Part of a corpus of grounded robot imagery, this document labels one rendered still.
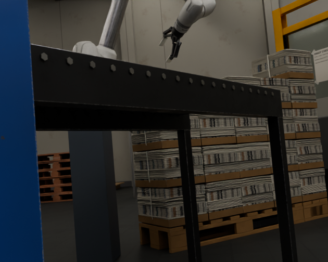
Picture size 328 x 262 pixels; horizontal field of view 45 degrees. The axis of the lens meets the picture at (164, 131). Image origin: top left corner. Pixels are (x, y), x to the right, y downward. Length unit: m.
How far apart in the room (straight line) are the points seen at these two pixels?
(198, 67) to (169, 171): 6.88
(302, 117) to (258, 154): 0.56
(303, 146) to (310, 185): 0.30
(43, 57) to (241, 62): 8.38
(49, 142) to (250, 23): 5.32
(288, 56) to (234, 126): 0.79
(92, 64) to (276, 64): 2.42
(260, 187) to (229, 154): 0.34
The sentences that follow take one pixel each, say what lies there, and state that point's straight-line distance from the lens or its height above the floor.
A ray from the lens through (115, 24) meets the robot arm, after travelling 2.61.
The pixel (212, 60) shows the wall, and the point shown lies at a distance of 9.15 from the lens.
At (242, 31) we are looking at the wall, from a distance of 9.33.
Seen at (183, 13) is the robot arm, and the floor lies 1.33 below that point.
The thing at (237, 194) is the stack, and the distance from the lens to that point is 2.68.
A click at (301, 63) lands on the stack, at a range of 3.31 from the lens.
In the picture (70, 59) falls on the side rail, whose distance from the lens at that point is 0.92.
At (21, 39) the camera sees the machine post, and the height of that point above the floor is 0.73.
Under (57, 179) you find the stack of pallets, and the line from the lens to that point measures 6.81.
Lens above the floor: 0.54
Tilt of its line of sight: 4 degrees up
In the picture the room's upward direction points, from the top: 5 degrees counter-clockwise
